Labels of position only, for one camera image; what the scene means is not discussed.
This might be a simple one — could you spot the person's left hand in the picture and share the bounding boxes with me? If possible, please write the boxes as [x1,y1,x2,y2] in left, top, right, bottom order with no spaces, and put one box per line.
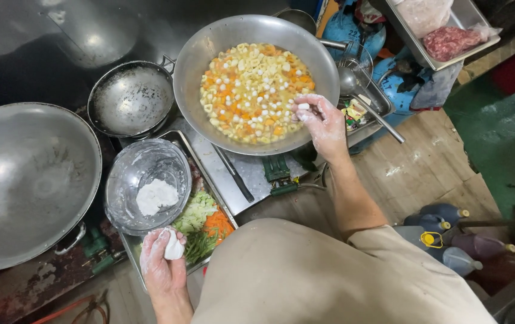
[139,227,189,295]

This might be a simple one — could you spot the person's right hand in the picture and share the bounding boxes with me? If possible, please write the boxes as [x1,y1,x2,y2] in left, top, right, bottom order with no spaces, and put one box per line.
[291,94,349,160]

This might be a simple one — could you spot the white dough lump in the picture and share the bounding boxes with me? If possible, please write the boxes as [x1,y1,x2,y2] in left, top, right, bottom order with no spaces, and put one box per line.
[164,229,185,261]

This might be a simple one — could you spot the white dough mass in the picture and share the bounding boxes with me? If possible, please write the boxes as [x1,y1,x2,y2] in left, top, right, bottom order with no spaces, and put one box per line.
[136,178,180,217]

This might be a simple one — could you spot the cut green beans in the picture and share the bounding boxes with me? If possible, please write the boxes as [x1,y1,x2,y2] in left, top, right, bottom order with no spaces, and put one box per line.
[184,229,220,265]

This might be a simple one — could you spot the chopped green cabbage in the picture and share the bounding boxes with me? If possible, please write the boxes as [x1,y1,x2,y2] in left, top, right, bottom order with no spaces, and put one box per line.
[172,191,218,235]

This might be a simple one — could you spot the shredded orange carrots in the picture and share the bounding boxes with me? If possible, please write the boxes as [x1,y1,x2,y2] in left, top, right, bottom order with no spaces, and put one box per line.
[203,206,235,244]

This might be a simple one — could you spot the green gas valve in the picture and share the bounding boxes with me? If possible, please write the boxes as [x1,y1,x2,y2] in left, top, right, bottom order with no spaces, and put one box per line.
[262,154,301,196]
[81,227,127,275]

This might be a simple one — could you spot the steel vegetable tray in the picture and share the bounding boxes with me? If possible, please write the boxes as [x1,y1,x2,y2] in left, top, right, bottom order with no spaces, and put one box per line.
[118,130,239,293]

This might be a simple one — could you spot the steel mixing bowl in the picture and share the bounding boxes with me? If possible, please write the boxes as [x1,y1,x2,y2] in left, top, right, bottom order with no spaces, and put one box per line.
[104,138,192,237]

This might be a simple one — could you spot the steel stove top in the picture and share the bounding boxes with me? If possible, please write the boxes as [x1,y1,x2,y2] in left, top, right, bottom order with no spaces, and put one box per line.
[118,115,330,217]

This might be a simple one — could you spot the small dark steel wok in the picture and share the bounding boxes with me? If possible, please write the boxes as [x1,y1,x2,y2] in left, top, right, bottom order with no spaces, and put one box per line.
[87,55,177,138]

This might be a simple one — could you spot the large empty steel wok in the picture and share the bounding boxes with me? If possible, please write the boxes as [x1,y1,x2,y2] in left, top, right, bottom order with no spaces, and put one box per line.
[0,103,103,273]

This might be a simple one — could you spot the person's beige shirt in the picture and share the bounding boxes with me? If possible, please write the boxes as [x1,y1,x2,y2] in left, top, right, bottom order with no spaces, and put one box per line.
[191,218,498,324]

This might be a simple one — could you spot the steel wok with soup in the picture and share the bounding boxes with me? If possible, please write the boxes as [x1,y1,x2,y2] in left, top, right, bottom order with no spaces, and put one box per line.
[173,14,341,156]

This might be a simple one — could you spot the soup of pasta and carrots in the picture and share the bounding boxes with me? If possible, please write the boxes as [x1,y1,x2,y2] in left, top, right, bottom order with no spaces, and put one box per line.
[200,43,317,145]

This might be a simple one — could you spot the yellow seasoning packets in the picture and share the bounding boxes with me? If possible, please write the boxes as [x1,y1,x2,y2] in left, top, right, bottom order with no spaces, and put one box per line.
[341,98,368,132]

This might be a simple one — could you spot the steel ladle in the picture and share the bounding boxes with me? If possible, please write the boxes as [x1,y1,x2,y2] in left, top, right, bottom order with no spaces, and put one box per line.
[338,67,407,145]

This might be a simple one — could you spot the small steel pot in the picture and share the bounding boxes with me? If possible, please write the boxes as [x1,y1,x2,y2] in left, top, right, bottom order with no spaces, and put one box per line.
[274,8,348,51]

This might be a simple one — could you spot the small steel tray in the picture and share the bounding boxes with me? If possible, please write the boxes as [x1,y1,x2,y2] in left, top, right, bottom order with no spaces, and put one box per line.
[338,79,397,149]

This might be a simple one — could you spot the dark blue bottle yellow cap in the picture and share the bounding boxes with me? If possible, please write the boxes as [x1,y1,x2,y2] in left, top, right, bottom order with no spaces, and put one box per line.
[420,203,471,226]
[404,214,452,234]

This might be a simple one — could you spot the blue gas cylinder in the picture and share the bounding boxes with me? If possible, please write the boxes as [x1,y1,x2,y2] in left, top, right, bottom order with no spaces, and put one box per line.
[372,49,434,115]
[322,4,386,61]

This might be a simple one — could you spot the clear bottle white cap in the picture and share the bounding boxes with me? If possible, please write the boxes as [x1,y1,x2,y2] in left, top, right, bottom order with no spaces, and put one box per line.
[429,247,484,277]

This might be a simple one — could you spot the grey cloth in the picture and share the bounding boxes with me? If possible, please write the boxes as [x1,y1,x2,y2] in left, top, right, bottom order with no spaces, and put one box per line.
[410,61,464,112]

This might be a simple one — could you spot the purple bottle yellow cap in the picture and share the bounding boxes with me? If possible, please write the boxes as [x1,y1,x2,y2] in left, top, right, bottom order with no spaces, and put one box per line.
[451,233,515,262]

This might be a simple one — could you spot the bag of pale meat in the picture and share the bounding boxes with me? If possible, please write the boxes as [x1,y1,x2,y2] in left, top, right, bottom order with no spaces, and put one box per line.
[395,0,455,39]

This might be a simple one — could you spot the bag of red minced meat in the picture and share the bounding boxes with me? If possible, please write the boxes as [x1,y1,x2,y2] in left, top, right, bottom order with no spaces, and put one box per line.
[422,25,492,63]

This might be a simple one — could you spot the steel meat tray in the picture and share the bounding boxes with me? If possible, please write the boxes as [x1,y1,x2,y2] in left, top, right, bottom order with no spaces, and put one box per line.
[381,0,502,72]

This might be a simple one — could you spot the black-handled knife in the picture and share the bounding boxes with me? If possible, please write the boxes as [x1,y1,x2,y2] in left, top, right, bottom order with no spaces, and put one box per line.
[212,144,256,203]

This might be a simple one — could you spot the orange hose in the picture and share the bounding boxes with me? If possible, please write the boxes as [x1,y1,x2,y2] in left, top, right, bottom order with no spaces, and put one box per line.
[32,295,109,324]

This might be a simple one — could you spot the clear jug yellow handle cap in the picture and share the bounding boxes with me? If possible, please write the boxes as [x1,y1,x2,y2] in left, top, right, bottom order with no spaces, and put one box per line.
[392,225,444,253]

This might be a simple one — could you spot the wire mesh strainer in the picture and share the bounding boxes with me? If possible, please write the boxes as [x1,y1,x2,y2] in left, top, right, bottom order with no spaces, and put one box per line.
[336,40,374,91]

